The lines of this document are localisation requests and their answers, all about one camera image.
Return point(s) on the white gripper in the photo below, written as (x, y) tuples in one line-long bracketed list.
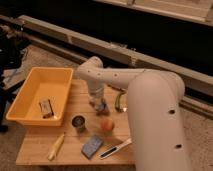
[(96, 92)]

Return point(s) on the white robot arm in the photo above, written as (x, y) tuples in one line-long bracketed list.
[(155, 122)]

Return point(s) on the metal cup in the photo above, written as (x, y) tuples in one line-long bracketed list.
[(78, 122)]

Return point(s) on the red apple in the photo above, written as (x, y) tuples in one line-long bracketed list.
[(107, 125)]

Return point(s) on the yellow plastic bin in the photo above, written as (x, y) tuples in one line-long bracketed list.
[(42, 83)]

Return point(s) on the wooden table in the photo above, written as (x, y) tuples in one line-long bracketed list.
[(39, 140)]

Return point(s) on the wooden block in bin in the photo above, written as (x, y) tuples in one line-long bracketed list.
[(46, 108)]

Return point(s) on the blue grey sponge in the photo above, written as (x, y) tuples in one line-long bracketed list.
[(91, 146)]

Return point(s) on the white dish brush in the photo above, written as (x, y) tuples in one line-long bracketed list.
[(115, 149)]

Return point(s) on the black tripod stand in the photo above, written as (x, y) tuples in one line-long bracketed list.
[(10, 58)]

